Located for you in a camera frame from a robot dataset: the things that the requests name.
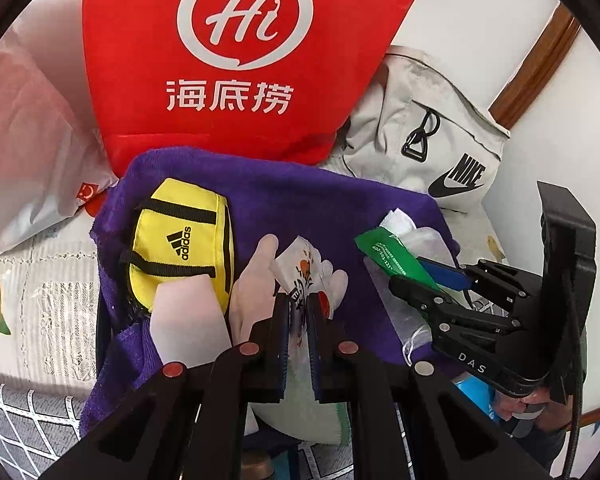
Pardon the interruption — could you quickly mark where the white cotton glove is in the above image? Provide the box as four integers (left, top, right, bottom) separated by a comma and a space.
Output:
228, 234, 348, 344

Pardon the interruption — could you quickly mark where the person's right hand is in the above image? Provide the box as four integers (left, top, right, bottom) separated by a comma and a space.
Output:
492, 387, 573, 432

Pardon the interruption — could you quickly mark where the brown wooden door frame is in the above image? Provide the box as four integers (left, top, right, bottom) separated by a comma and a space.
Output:
489, 3, 581, 129

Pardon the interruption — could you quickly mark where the light green cloth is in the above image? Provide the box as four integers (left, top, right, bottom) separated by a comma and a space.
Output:
250, 344, 351, 445

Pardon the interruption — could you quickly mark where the beige Nike waist bag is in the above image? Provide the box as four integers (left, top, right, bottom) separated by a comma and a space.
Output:
321, 46, 510, 214

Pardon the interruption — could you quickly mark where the white Miniso plastic bag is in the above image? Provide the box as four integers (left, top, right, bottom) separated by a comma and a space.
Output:
0, 0, 116, 255

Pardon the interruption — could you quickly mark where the white tomato snack packet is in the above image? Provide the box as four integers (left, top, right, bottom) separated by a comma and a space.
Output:
271, 236, 332, 347

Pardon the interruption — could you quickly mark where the red Haidilao paper bag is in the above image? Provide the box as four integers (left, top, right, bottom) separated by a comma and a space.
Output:
82, 0, 439, 179

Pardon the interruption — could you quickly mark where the yellow Adidas pouch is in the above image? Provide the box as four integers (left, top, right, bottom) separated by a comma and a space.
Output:
120, 178, 235, 312

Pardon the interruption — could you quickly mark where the green wet wipes pack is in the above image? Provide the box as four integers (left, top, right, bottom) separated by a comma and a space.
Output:
379, 208, 454, 266

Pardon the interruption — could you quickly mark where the blue tissue pack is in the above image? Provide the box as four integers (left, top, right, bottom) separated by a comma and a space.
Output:
453, 373, 498, 422

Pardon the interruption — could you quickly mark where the white foam block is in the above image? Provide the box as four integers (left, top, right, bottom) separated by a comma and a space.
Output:
149, 275, 230, 368

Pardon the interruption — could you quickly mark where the purple towel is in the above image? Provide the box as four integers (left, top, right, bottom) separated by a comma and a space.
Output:
78, 145, 462, 438

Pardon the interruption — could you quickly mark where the newspaper sheet with lemons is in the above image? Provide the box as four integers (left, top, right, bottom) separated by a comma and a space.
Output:
0, 204, 508, 396

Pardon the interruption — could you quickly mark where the green snack packet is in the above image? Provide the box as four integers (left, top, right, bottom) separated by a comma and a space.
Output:
354, 226, 440, 290

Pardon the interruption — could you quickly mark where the grey checkered blanket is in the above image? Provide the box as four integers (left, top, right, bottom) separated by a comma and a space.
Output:
0, 381, 354, 479

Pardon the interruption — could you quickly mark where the bubble wrap sheet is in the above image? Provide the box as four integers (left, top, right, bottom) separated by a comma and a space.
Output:
363, 257, 463, 377

